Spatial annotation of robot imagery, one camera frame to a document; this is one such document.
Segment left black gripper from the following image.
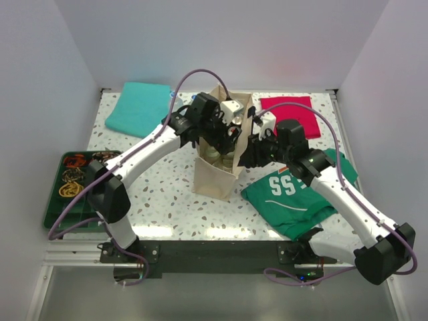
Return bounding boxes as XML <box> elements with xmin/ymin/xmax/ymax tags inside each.
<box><xmin>199</xmin><ymin>108</ymin><xmax>241</xmax><ymax>154</ymax></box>

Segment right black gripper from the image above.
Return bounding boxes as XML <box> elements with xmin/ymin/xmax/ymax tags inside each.
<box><xmin>239</xmin><ymin>128</ymin><xmax>291</xmax><ymax>169</ymax></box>

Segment beige canvas bag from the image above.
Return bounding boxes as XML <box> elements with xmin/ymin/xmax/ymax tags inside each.
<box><xmin>193</xmin><ymin>92</ymin><xmax>253</xmax><ymax>201</ymax></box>

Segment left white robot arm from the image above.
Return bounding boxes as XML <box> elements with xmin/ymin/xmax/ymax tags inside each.
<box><xmin>86</xmin><ymin>92</ymin><xmax>244</xmax><ymax>262</ymax></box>

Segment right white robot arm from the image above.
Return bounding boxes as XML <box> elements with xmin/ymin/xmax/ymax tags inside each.
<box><xmin>239</xmin><ymin>120</ymin><xmax>418</xmax><ymax>285</ymax></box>

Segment silver can middle right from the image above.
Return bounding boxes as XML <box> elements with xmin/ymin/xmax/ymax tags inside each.
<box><xmin>227</xmin><ymin>126</ymin><xmax>241</xmax><ymax>138</ymax></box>

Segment silver can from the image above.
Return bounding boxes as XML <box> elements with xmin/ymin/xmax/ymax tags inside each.
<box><xmin>232</xmin><ymin>115</ymin><xmax>243</xmax><ymax>126</ymax></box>
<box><xmin>227</xmin><ymin>126</ymin><xmax>241</xmax><ymax>138</ymax></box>

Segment silver can back right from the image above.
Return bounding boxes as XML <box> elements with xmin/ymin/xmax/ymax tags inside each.
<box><xmin>232</xmin><ymin>115</ymin><xmax>243</xmax><ymax>126</ymax></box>

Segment green glass bottle right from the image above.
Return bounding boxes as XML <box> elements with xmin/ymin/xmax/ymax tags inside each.
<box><xmin>221</xmin><ymin>152</ymin><xmax>235</xmax><ymax>169</ymax></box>

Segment red folded cloth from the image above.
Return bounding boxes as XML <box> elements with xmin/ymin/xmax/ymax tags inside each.
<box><xmin>261</xmin><ymin>96</ymin><xmax>321</xmax><ymax>139</ymax></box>

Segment green jersey shirt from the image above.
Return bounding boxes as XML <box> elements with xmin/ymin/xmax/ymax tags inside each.
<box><xmin>241</xmin><ymin>167</ymin><xmax>338</xmax><ymax>241</ymax></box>

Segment teal folded towel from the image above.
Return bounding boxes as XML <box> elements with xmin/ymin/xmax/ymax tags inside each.
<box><xmin>105</xmin><ymin>82</ymin><xmax>171</xmax><ymax>138</ymax></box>

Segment brown rubber band pile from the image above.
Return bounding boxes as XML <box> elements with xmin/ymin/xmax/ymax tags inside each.
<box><xmin>92</xmin><ymin>151</ymin><xmax>119</xmax><ymax>164</ymax></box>

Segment orange rubber band pile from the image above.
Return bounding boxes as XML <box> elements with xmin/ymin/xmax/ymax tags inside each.
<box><xmin>63</xmin><ymin>153</ymin><xmax>89</xmax><ymax>168</ymax></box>

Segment green compartment tray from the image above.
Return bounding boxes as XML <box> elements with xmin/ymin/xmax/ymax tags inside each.
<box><xmin>43</xmin><ymin>150</ymin><xmax>124</xmax><ymax>233</ymax></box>

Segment tan rubber band pile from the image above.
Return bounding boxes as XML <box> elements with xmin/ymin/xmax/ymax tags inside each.
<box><xmin>62</xmin><ymin>168</ymin><xmax>84</xmax><ymax>183</ymax></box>

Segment yellow rubber band pile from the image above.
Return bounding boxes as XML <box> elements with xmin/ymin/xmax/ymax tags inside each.
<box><xmin>58</xmin><ymin>181</ymin><xmax>84</xmax><ymax>198</ymax></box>

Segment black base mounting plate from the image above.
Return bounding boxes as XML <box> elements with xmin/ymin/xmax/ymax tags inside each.
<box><xmin>97</xmin><ymin>240</ymin><xmax>337</xmax><ymax>282</ymax></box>

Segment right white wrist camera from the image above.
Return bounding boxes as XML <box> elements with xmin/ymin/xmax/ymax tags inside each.
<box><xmin>255</xmin><ymin>112</ymin><xmax>276</xmax><ymax>140</ymax></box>

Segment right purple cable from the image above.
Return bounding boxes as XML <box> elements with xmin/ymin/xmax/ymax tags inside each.
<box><xmin>253</xmin><ymin>102</ymin><xmax>419</xmax><ymax>286</ymax></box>

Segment purple cable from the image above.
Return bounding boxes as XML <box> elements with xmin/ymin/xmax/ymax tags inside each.
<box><xmin>47</xmin><ymin>68</ymin><xmax>235</xmax><ymax>287</ymax></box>
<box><xmin>253</xmin><ymin>102</ymin><xmax>419</xmax><ymax>286</ymax></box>

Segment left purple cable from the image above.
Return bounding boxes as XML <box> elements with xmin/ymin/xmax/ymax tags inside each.
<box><xmin>47</xmin><ymin>68</ymin><xmax>235</xmax><ymax>287</ymax></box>

